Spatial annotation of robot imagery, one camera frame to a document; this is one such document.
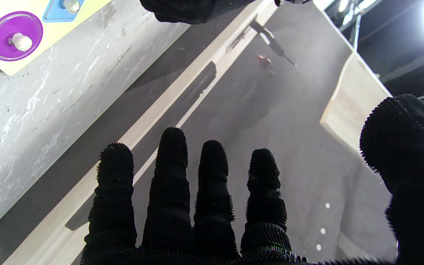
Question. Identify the dark wine bottle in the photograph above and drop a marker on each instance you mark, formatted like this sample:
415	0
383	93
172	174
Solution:
280	49

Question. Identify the light wooden shelf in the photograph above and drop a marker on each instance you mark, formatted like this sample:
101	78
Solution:
153	106

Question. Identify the red wine glass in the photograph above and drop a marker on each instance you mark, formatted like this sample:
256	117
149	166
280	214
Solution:
264	60

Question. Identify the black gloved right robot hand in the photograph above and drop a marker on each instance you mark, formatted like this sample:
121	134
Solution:
212	209

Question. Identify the purple circle puzzle piece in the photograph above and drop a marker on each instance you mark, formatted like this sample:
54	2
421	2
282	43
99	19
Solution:
4	42

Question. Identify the blue diamond puzzle piece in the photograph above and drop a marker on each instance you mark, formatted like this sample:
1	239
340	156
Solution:
55	13

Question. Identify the yellow wooden shape puzzle board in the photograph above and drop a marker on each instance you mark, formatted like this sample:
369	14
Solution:
50	33

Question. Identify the light wooden side panel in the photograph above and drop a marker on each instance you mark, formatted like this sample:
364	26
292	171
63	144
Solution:
355	103

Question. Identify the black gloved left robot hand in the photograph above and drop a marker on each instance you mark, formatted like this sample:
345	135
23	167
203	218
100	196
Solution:
193	9

